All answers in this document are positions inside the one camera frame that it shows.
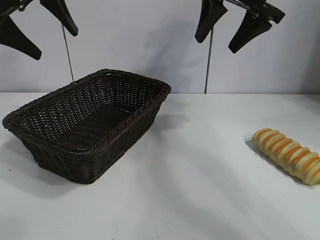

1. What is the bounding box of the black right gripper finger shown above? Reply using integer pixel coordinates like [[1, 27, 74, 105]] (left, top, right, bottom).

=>
[[228, 11, 273, 54], [194, 0, 229, 44]]

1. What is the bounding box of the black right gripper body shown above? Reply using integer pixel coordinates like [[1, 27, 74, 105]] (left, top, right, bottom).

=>
[[224, 0, 286, 25]]

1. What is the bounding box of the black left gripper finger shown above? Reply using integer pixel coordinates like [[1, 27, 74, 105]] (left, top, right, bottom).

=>
[[0, 15, 43, 62], [39, 0, 79, 38]]

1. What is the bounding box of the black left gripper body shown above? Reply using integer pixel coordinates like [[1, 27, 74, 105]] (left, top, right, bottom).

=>
[[0, 0, 28, 20]]

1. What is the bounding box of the dark brown wicker basket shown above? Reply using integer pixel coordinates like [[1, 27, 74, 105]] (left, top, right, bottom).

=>
[[1, 67, 172, 186]]

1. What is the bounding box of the long sliced bread loaf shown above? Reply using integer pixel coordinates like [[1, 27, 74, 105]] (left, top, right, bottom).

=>
[[251, 127, 320, 186]]

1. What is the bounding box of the thin metal rod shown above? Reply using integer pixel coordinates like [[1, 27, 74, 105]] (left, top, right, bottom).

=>
[[62, 24, 75, 81], [204, 27, 213, 95]]

